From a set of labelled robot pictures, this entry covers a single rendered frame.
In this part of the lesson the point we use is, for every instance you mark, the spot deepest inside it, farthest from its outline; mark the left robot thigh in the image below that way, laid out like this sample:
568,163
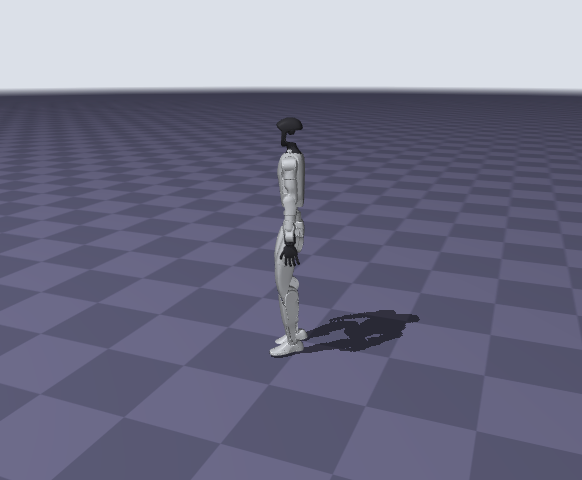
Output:
283,274

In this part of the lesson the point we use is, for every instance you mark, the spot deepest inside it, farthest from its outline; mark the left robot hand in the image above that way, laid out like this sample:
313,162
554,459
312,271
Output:
290,252

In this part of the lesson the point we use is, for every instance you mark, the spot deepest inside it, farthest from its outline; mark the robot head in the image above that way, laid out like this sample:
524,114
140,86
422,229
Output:
289,125

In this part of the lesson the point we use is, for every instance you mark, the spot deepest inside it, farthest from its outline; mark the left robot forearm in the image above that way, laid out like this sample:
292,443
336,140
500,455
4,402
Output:
290,213

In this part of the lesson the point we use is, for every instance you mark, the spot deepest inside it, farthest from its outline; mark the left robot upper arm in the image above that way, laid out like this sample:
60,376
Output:
289,169

